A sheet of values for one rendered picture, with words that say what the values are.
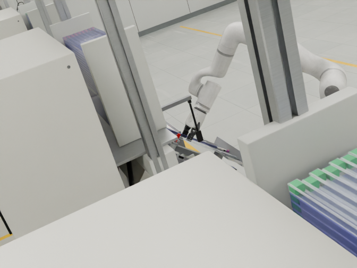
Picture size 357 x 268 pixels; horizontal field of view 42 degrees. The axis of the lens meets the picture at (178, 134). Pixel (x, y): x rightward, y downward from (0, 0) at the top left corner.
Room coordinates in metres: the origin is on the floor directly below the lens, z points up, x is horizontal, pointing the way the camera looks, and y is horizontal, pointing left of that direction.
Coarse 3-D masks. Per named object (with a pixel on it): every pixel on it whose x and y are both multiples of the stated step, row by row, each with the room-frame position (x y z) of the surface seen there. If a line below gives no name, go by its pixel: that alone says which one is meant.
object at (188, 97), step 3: (186, 96) 1.64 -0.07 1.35; (189, 96) 1.63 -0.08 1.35; (177, 99) 1.63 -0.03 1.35; (180, 99) 1.62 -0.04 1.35; (183, 99) 1.62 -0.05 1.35; (186, 99) 1.63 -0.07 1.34; (189, 99) 1.63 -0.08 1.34; (171, 102) 1.62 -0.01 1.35; (174, 102) 1.61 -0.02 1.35; (177, 102) 1.62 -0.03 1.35; (180, 102) 1.62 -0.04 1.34; (183, 102) 1.62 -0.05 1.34; (165, 105) 1.61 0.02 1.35; (168, 105) 1.61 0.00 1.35; (171, 105) 1.61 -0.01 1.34; (174, 105) 1.61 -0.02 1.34; (162, 108) 1.60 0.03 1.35; (165, 108) 1.60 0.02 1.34; (168, 108) 1.61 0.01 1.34
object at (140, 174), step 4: (132, 160) 1.49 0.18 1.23; (124, 164) 1.53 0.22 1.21; (132, 164) 1.47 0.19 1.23; (136, 164) 1.45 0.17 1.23; (120, 168) 1.54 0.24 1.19; (124, 168) 1.51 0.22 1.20; (132, 168) 1.46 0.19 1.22; (136, 168) 1.43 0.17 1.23; (140, 168) 1.40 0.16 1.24; (124, 172) 1.49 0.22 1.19; (136, 172) 1.42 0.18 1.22; (140, 172) 1.39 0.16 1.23; (144, 172) 1.37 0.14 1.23; (136, 176) 1.40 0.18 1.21; (140, 176) 1.38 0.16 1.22; (144, 176) 1.37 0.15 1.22; (148, 176) 1.37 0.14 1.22; (136, 180) 1.39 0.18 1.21; (140, 180) 1.37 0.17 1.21
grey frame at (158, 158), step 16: (64, 0) 1.87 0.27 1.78; (96, 0) 1.16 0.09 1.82; (112, 0) 1.16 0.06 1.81; (64, 16) 1.86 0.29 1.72; (112, 16) 1.16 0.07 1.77; (112, 32) 1.15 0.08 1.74; (112, 48) 1.17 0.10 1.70; (128, 48) 1.16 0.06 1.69; (128, 64) 1.16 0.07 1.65; (128, 80) 1.15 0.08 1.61; (128, 96) 1.17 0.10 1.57; (144, 96) 1.16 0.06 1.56; (144, 112) 1.16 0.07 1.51; (144, 128) 1.15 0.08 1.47; (144, 144) 1.17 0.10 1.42; (160, 144) 1.16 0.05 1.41; (144, 160) 1.19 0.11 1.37; (160, 160) 1.15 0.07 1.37; (176, 160) 1.17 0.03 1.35
